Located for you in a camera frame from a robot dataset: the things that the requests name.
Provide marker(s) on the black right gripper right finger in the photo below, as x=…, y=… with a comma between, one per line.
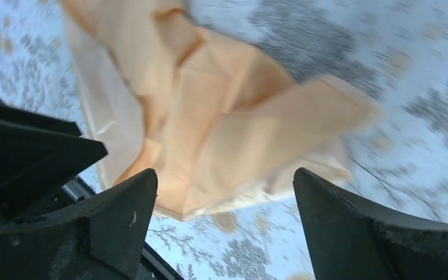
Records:
x=352, y=237

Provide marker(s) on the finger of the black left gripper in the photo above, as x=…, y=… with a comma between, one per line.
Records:
x=38, y=155

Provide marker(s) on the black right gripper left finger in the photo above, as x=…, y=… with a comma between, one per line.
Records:
x=100, y=237

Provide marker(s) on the peach satin napkin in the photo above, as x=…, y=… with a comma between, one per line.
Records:
x=223, y=124

